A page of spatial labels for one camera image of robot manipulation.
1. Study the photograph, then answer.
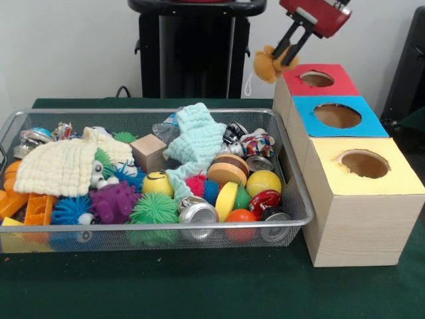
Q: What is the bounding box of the purple spiky rubber toy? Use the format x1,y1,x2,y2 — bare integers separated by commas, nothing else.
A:
89,181,142,224

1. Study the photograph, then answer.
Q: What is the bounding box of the toy hamburger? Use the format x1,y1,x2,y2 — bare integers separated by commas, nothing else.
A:
207,154,250,187

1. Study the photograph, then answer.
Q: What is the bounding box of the shallow silver mesh bin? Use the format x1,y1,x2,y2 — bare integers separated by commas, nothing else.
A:
0,108,315,254

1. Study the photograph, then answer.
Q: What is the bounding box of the dark green tablecloth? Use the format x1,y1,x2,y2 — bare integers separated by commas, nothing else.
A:
398,108,425,134
0,96,425,319

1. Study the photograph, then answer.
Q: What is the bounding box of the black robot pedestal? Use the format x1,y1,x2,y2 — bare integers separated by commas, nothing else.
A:
127,0,268,99

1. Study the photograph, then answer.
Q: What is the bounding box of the mint green cloth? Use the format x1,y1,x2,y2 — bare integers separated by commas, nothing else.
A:
162,102,227,200

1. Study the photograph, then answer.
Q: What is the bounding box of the crushed red can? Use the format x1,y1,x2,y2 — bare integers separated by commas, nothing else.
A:
248,189,292,241

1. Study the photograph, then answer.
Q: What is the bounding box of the orange red ball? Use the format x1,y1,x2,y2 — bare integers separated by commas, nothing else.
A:
225,209,258,242

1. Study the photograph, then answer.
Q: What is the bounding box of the blue stringy ball with eyes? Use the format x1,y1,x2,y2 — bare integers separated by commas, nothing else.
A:
50,195,96,247

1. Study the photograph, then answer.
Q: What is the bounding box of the wooden cube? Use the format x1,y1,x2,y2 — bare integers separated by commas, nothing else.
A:
129,134,167,173

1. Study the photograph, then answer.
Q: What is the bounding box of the black stand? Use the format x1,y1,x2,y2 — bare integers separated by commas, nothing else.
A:
380,6,425,126

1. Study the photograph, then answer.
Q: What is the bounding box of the green stringy rubber ball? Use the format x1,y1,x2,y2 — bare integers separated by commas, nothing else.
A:
129,192,180,247

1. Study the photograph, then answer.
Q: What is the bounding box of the cream knitted cloth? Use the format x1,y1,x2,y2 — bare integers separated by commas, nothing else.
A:
13,128,133,197

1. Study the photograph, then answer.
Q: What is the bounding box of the yellow ball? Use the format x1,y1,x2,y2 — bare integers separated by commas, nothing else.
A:
246,170,282,197

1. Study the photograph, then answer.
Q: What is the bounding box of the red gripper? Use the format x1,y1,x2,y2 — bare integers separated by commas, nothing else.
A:
272,0,353,66

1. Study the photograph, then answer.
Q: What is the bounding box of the brown plush toy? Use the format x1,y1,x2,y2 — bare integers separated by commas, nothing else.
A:
244,45,299,97

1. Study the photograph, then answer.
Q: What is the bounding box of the wooden box with three holes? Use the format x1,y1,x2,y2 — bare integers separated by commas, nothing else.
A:
272,63,425,268

